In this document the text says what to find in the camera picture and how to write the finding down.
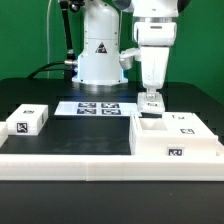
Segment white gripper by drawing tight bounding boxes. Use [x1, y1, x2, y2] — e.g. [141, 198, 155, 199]
[140, 46, 170, 99]

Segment white cabinet door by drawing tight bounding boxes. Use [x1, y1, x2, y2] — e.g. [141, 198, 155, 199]
[162, 112, 213, 137]
[137, 92, 165, 114]

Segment white cabinet body box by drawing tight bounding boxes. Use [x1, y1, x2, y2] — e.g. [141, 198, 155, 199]
[129, 114, 222, 158]

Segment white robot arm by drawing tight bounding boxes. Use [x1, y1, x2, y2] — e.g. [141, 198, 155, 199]
[72, 0, 191, 99]

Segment white cabinet top block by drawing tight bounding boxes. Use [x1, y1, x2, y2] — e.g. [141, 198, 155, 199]
[6, 104, 48, 136]

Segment black camera stand pole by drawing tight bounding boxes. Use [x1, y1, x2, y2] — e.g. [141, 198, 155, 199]
[58, 0, 77, 81]

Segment white marker base plate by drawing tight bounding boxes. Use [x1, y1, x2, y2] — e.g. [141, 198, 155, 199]
[55, 101, 138, 117]

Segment black cable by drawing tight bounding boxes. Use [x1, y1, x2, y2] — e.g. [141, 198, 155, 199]
[27, 61, 68, 80]

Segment white cable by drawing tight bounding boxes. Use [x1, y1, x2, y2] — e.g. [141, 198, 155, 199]
[46, 0, 54, 79]

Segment white U-shaped fence frame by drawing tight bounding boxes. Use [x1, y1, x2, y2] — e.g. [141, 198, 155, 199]
[0, 122, 224, 181]

